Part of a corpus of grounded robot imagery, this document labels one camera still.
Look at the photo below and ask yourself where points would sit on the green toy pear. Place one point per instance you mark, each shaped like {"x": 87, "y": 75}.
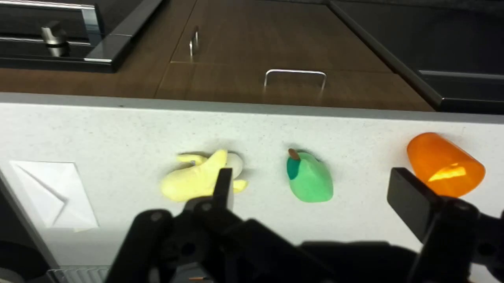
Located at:
{"x": 312, "y": 183}

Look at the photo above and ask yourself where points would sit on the black glass cooktop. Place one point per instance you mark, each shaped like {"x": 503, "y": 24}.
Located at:
{"x": 16, "y": 237}

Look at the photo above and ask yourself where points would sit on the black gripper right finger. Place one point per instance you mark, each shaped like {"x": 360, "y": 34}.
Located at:
{"x": 451, "y": 241}

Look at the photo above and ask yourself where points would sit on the silver oven knob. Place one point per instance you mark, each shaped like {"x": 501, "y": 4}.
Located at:
{"x": 54, "y": 38}

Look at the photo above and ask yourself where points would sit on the grey grid mat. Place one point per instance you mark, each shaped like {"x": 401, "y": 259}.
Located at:
{"x": 79, "y": 276}

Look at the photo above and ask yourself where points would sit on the white paper sheet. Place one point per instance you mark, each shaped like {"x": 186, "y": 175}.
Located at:
{"x": 37, "y": 183}

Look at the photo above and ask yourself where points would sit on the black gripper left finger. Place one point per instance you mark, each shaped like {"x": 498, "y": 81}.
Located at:
{"x": 210, "y": 241}

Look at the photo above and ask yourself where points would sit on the orange plastic cup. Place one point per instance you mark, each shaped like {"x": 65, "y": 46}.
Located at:
{"x": 430, "y": 152}

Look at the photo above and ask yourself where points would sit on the wooden base cabinet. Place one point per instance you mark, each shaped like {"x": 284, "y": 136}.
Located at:
{"x": 252, "y": 42}

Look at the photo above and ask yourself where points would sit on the black built-in oven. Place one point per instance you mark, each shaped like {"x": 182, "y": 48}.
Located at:
{"x": 126, "y": 21}

